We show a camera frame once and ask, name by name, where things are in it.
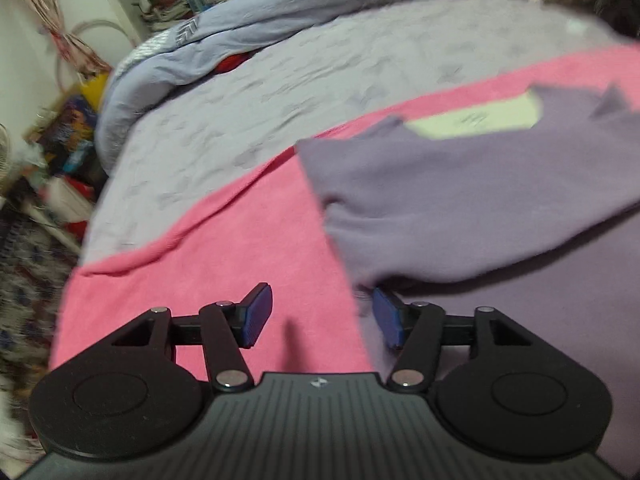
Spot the pink blanket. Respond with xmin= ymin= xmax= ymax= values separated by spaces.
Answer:
xmin=48 ymin=42 xmax=640 ymax=382

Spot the pile of colourful clutter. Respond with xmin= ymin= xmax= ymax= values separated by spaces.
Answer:
xmin=39 ymin=94 xmax=99 ymax=173

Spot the white fan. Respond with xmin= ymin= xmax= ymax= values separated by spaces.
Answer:
xmin=0 ymin=124 xmax=14 ymax=197

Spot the purple sweater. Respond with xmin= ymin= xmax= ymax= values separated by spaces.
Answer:
xmin=296 ymin=83 xmax=640 ymax=478

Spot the white hoop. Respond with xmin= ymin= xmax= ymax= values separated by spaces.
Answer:
xmin=54 ymin=19 xmax=137 ymax=92

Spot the yellow bag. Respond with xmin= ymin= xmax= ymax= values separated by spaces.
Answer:
xmin=79 ymin=72 xmax=112 ymax=112

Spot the red white bag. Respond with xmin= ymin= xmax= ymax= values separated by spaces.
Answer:
xmin=46 ymin=174 xmax=97 ymax=237

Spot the lavender bed sheet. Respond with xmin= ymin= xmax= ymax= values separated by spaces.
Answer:
xmin=80 ymin=0 xmax=640 ymax=267

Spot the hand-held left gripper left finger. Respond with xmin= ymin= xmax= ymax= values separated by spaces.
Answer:
xmin=111 ymin=282 xmax=274 ymax=394

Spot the red cloth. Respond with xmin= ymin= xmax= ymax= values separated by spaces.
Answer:
xmin=214 ymin=51 xmax=249 ymax=75

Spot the red white curtain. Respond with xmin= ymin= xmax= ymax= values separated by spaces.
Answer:
xmin=14 ymin=0 xmax=112 ymax=77

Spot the light blue duvet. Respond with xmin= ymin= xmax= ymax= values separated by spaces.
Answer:
xmin=95 ymin=0 xmax=512 ymax=177

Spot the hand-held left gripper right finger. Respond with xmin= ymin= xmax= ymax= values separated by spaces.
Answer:
xmin=372 ymin=287 xmax=534 ymax=394

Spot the dark patterned rug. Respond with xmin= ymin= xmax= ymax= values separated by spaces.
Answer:
xmin=0 ymin=180 xmax=82 ymax=413

